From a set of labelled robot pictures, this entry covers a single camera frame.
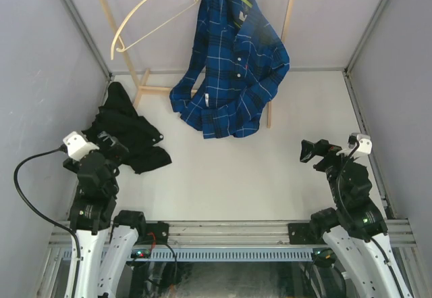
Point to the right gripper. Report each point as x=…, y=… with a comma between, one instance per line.
x=321, y=147

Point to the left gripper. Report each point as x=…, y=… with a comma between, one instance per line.
x=116, y=151

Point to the black shirt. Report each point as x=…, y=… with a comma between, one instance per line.
x=118, y=118

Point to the cream wooden hanger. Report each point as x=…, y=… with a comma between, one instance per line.
x=155, y=15

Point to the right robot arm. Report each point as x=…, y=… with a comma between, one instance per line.
x=355, y=229

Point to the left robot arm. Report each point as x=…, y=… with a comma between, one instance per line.
x=102, y=242

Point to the blue plaid shirt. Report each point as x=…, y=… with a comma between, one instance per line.
x=236, y=66

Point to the wooden clothes rack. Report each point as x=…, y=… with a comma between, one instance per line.
x=141, y=83

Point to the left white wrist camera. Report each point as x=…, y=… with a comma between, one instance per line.
x=77, y=146

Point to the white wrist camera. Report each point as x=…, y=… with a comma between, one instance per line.
x=359, y=145
x=77, y=146

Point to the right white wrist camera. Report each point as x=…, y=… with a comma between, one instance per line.
x=359, y=145

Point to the right black mount plate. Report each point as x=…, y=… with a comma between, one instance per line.
x=300, y=233

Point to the black mount plate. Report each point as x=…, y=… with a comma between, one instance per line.
x=157, y=232
x=300, y=233

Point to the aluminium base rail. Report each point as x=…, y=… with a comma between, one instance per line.
x=245, y=234

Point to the left black mount plate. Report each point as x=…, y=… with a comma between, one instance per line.
x=157, y=232

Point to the blue slotted cable duct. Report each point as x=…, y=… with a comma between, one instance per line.
x=233, y=254

